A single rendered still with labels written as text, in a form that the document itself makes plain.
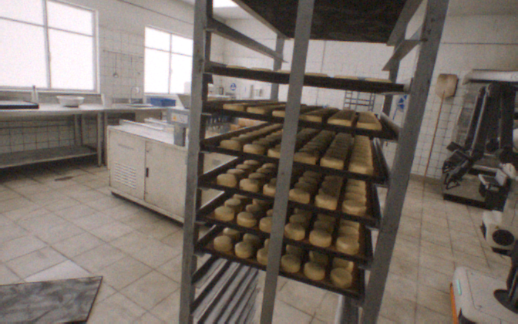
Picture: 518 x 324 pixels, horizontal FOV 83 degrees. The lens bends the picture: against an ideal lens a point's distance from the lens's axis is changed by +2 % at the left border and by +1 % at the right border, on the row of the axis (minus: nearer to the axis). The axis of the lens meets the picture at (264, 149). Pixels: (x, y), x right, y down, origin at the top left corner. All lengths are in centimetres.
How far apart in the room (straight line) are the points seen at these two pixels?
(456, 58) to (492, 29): 62
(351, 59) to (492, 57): 232
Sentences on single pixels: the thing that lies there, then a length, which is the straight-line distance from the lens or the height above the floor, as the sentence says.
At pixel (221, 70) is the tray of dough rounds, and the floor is 150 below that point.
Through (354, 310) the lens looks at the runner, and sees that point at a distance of 86.
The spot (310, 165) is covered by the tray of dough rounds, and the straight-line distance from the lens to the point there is 62.
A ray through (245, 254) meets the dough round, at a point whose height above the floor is 105.
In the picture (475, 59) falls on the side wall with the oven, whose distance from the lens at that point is 636.
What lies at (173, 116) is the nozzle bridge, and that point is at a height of 111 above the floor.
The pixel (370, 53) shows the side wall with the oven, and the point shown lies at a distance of 645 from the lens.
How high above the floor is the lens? 147
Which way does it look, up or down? 12 degrees down
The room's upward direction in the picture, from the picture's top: 6 degrees clockwise
